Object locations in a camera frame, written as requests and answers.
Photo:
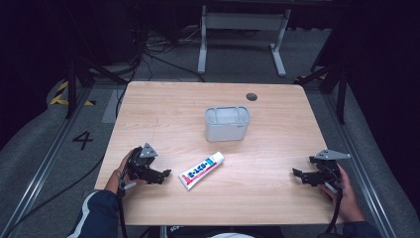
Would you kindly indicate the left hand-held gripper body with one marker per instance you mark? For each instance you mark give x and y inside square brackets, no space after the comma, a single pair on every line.
[141,162]

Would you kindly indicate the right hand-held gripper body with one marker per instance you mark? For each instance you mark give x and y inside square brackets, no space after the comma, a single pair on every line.
[328,167]

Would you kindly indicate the person's left hand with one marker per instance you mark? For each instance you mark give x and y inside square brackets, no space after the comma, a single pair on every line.
[116,180]

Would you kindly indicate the person's right hand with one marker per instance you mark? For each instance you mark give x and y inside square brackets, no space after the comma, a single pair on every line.
[348,200]

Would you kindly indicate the white toothpaste tube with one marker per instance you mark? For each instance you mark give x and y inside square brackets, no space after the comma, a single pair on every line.
[201,171]

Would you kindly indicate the black tripod stand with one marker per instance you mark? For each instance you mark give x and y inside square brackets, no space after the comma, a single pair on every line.
[341,89]
[72,86]

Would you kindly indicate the grey plastic basket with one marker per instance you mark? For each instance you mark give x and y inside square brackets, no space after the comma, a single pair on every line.
[227,124]

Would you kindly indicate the dark round table grommet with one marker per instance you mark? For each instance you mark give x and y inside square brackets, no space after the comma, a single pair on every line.
[251,96]

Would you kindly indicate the yellow black floor tape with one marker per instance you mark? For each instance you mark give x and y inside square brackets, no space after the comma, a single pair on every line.
[59,98]

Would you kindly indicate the aluminium floor rail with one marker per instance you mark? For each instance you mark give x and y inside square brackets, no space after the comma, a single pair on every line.
[360,172]
[36,175]

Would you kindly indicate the grey metal desk frame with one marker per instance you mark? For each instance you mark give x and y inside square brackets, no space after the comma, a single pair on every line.
[244,21]

